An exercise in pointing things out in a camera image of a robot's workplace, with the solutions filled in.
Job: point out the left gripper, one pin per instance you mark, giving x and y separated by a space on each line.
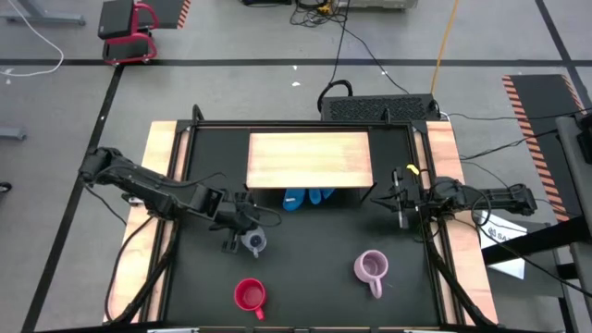
238 213

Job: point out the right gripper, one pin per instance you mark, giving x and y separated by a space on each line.
409 199

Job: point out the small clear glass mug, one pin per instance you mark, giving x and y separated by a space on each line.
254 240

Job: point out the red mug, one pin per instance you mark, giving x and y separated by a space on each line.
250 296

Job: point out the large lilac ribbed mug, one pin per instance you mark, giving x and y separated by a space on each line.
370 267

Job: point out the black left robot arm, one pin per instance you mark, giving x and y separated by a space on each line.
139 185

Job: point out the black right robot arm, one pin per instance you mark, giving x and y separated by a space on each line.
490 196

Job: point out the wooden shelf with black legs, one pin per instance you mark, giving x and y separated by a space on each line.
309 159

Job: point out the yellow tag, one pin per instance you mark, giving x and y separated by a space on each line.
412 169

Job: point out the blue cloth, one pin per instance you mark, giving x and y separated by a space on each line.
293 199

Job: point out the wooden table side board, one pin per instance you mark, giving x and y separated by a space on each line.
444 148
159 143

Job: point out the black computer case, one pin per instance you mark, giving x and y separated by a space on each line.
377 108

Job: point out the white paper sign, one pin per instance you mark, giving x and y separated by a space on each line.
501 236

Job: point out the large orange-striped black ramp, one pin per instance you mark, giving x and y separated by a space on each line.
541 106

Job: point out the grey and black furniture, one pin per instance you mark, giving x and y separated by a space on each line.
575 185

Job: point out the red and black stool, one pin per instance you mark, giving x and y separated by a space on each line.
122 44

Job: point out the small orange-striped black ramp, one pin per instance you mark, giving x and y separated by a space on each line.
168 11

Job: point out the grey table leg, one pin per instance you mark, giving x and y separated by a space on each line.
41 18

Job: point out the black table frame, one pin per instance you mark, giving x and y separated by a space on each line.
300 125

